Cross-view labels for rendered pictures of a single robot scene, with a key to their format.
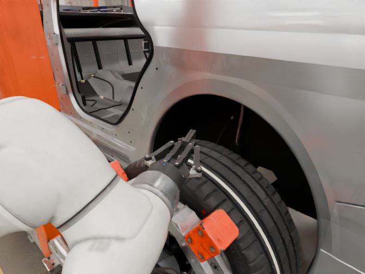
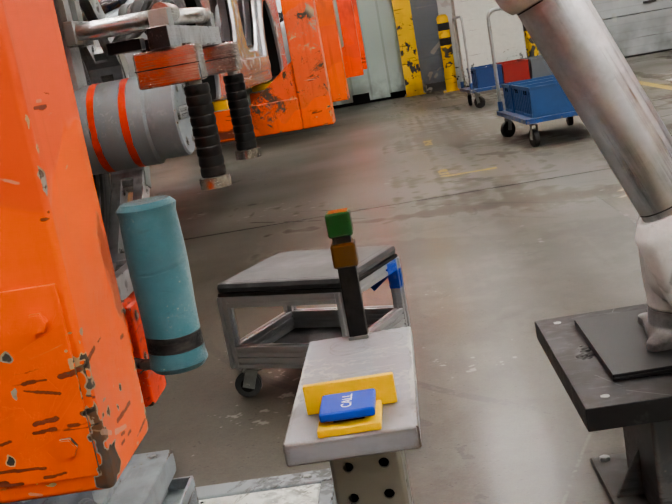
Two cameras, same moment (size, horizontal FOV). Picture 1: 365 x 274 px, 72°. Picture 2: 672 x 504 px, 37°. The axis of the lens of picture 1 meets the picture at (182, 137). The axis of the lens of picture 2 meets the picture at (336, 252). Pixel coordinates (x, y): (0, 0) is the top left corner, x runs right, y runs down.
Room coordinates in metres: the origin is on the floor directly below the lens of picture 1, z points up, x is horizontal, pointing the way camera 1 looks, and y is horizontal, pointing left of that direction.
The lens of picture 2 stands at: (1.22, 1.58, 0.92)
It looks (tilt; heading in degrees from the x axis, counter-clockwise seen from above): 12 degrees down; 233
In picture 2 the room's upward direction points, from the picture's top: 10 degrees counter-clockwise
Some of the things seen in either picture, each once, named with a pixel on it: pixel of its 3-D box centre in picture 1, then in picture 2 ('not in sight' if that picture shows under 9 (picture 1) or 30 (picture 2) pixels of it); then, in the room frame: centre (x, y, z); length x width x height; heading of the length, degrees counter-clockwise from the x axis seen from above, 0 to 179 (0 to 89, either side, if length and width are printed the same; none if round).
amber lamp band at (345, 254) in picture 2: not in sight; (344, 253); (0.26, 0.34, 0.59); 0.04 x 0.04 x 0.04; 48
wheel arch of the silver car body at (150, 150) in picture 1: (236, 151); not in sight; (0.95, -0.23, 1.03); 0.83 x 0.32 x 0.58; 48
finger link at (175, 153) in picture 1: (172, 156); not in sight; (0.49, 0.02, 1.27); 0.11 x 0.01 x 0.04; 164
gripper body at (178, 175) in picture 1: (167, 174); not in sight; (0.42, 0.03, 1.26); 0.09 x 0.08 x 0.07; 162
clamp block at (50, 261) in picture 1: (63, 261); (170, 65); (0.50, 0.34, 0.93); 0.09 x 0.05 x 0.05; 138
